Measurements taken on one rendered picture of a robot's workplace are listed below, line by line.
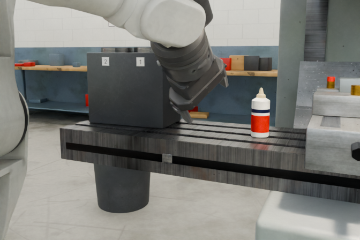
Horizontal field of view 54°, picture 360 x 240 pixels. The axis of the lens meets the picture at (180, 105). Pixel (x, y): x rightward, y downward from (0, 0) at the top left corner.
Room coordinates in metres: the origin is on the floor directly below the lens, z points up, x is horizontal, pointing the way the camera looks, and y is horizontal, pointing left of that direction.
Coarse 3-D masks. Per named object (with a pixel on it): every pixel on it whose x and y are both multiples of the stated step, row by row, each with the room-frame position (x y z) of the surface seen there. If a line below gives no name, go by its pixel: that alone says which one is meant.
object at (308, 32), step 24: (288, 0) 1.12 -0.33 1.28; (312, 0) 1.08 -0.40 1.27; (336, 0) 1.06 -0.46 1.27; (288, 24) 1.11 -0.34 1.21; (312, 24) 1.08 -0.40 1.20; (336, 24) 1.06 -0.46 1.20; (288, 48) 1.11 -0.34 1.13; (312, 48) 1.08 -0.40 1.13; (336, 48) 1.06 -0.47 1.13; (288, 72) 1.11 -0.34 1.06; (288, 96) 1.11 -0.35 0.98; (288, 120) 1.11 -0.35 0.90
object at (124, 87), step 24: (120, 48) 0.92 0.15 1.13; (144, 48) 0.88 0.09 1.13; (96, 72) 0.91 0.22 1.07; (120, 72) 0.89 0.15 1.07; (144, 72) 0.86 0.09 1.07; (96, 96) 0.92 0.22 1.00; (120, 96) 0.89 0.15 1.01; (144, 96) 0.86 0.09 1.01; (168, 96) 0.88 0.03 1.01; (96, 120) 0.92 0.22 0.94; (120, 120) 0.89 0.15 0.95; (144, 120) 0.86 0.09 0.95; (168, 120) 0.88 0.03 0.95
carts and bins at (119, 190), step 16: (96, 176) 2.39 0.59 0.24; (112, 176) 2.30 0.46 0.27; (128, 176) 2.31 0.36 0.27; (144, 176) 2.40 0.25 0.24; (96, 192) 2.45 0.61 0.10; (112, 192) 2.31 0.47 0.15; (128, 192) 2.32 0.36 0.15; (144, 192) 2.41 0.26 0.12; (112, 208) 2.32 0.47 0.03; (128, 208) 2.33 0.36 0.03
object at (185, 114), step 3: (174, 108) 0.64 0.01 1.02; (177, 111) 0.64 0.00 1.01; (180, 111) 0.64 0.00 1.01; (183, 111) 0.64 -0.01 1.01; (186, 111) 0.64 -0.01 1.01; (180, 114) 0.68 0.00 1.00; (183, 114) 0.65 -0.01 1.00; (186, 114) 0.65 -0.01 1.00; (189, 114) 0.66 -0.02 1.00; (183, 117) 0.68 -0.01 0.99; (186, 117) 0.66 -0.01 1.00; (189, 117) 0.66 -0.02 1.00; (186, 120) 0.67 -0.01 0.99; (189, 120) 0.67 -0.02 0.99; (189, 123) 0.68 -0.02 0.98
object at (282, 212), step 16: (272, 192) 0.65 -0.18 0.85; (272, 208) 0.57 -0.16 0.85; (288, 208) 0.57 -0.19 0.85; (304, 208) 0.57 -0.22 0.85; (320, 208) 0.57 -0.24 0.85; (336, 208) 0.57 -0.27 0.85; (352, 208) 0.57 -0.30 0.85; (256, 224) 0.54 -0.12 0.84; (272, 224) 0.52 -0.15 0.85; (288, 224) 0.52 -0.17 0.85; (304, 224) 0.52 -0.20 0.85; (320, 224) 0.52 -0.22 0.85; (336, 224) 0.52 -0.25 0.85; (352, 224) 0.52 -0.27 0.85
